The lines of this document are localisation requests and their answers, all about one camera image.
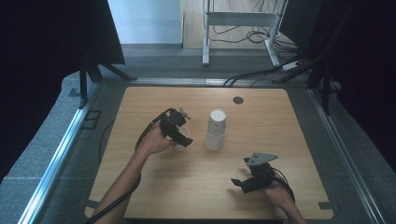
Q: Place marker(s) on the aluminium floor rail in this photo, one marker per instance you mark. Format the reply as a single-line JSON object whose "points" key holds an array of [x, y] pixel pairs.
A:
{"points": [[59, 155], [345, 155]]}

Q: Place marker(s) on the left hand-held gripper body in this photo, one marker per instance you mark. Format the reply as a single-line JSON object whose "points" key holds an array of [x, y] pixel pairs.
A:
{"points": [[171, 124]]}

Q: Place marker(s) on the black tripod legs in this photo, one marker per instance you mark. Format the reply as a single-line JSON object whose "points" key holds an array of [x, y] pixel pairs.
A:
{"points": [[93, 73]]}

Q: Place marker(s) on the person's left hand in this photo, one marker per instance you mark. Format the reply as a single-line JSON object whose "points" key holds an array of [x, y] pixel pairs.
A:
{"points": [[154, 141]]}

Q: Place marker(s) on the white metal stand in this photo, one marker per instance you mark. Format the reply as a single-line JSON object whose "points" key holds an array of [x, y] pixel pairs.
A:
{"points": [[238, 18]]}

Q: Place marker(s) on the black curtain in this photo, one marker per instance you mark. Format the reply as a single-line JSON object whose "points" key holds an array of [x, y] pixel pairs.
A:
{"points": [[40, 62], [364, 62]]}

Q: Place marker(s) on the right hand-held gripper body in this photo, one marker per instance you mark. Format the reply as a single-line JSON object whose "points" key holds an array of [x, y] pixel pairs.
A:
{"points": [[261, 175]]}

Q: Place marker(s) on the person's right hand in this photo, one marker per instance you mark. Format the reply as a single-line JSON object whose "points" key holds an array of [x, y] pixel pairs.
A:
{"points": [[278, 194]]}

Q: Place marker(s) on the round dark table grommet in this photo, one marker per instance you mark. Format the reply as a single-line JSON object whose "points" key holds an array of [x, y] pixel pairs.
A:
{"points": [[238, 100]]}

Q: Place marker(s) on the white power strip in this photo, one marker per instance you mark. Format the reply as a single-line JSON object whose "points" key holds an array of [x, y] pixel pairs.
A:
{"points": [[291, 65]]}

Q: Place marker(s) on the black slanted stand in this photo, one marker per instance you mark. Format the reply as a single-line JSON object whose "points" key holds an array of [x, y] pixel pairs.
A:
{"points": [[320, 59]]}

